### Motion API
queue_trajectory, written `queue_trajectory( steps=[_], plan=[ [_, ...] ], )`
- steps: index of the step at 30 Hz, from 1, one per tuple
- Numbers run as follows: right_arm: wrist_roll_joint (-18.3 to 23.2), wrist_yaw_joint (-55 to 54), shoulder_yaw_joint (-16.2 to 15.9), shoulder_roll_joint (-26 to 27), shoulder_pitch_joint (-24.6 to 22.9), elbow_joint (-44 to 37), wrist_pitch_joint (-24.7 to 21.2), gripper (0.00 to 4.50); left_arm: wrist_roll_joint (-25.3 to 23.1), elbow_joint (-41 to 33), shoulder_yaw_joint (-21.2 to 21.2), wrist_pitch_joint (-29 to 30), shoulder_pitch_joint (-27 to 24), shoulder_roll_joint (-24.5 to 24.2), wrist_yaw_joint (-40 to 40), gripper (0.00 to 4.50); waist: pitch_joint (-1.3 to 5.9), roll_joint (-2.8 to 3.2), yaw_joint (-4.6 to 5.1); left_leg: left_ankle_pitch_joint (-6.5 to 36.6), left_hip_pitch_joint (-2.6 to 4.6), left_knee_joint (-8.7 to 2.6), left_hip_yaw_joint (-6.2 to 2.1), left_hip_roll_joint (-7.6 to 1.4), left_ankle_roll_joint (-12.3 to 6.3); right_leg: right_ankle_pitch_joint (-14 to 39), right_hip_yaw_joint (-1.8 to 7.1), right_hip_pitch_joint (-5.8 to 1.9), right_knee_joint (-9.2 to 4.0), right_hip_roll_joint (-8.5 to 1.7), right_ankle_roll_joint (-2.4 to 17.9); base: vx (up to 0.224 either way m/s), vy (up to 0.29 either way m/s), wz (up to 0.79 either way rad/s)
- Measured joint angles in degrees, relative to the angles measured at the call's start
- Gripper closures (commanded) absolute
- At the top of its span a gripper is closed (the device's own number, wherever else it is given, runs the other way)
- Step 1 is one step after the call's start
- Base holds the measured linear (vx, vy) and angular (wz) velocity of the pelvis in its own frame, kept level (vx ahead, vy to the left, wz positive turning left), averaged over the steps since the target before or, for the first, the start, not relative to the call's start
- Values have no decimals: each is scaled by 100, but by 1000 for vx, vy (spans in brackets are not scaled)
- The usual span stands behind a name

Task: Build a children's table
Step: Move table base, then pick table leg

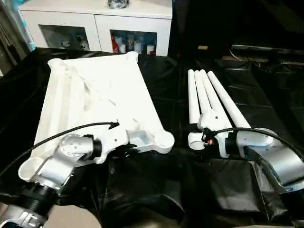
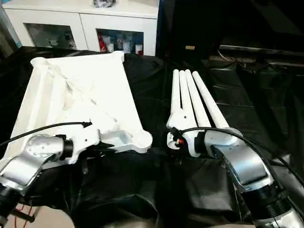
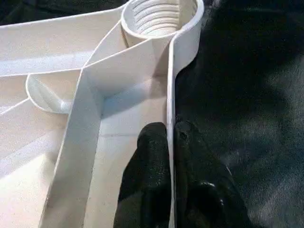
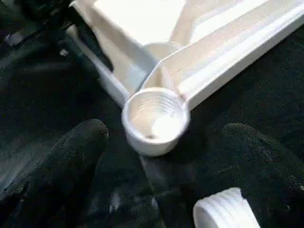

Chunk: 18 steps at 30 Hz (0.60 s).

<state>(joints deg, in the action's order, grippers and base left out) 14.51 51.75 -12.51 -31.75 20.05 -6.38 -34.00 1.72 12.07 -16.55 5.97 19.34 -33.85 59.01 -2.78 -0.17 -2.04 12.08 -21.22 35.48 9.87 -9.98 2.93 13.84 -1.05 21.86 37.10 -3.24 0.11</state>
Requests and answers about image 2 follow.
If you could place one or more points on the white plastic table leg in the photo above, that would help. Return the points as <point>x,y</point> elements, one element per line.
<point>186,99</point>
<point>175,95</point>
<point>211,104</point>
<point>199,104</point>

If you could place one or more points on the white plastic table top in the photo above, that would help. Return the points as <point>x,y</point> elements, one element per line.
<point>76,90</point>

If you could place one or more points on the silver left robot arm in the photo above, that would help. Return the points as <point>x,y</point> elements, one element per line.
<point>33,156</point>

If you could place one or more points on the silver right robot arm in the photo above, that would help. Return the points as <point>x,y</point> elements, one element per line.
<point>247,166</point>

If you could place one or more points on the black plastic mat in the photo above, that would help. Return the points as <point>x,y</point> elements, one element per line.
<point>142,190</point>

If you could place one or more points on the small yellow label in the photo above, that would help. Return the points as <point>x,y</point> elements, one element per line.
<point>190,48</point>

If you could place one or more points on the silver metal bar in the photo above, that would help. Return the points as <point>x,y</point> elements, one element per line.
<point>261,51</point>

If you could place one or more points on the white glass-door cabinet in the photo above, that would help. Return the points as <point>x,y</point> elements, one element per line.
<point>80,19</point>

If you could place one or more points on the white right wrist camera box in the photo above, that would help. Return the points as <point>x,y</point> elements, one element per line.
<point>187,128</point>

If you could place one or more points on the black folding table frame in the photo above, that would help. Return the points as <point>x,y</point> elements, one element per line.
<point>27,219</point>

